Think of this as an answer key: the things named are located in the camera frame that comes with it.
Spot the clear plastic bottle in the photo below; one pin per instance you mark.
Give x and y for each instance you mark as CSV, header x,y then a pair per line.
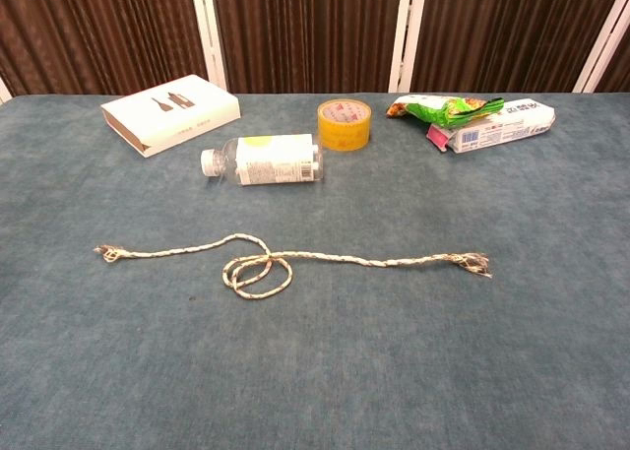
x,y
270,159

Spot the yellow packing tape roll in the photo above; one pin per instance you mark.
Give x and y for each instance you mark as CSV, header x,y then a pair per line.
x,y
344,136

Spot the blue table mat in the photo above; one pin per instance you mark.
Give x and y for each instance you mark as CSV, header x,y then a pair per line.
x,y
315,371

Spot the green snack bag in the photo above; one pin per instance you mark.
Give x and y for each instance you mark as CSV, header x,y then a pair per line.
x,y
458,111

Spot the white cardboard box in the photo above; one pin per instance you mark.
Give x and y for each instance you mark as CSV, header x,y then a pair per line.
x,y
167,110

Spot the brown pleated curtain panel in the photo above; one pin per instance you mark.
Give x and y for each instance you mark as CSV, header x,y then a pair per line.
x,y
502,31
619,71
305,31
98,31

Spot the white toothpaste box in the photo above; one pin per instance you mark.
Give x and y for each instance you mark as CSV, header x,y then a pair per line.
x,y
507,126

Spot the white frame post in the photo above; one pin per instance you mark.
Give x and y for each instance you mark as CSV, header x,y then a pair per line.
x,y
3,93
407,36
598,61
207,36

